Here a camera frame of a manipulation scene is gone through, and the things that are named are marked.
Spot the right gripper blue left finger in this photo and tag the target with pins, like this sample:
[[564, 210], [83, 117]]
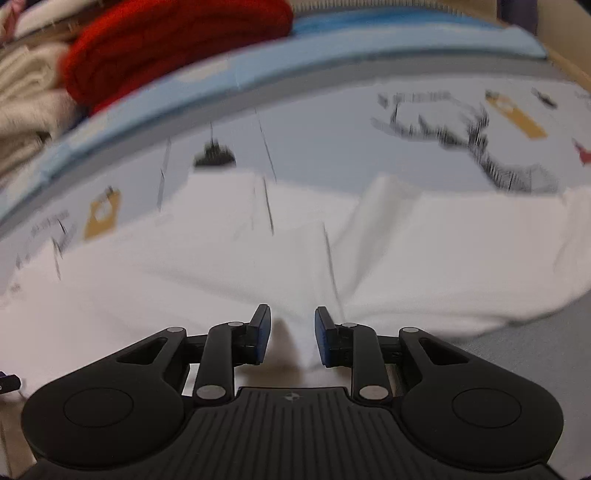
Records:
[[225, 347]]

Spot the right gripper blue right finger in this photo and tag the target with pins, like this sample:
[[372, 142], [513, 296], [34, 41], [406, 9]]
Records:
[[356, 347]]

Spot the white long sleeve shirt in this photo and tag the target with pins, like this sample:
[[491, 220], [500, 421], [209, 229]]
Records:
[[453, 264]]

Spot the cream folded blanket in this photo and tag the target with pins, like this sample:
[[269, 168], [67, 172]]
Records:
[[35, 107]]

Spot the light blue folded sheet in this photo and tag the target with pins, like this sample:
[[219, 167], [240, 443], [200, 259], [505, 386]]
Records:
[[325, 34]]

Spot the red folded blanket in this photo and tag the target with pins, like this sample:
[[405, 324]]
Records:
[[136, 42]]

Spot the purple box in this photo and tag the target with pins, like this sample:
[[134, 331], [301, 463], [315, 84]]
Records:
[[522, 13]]

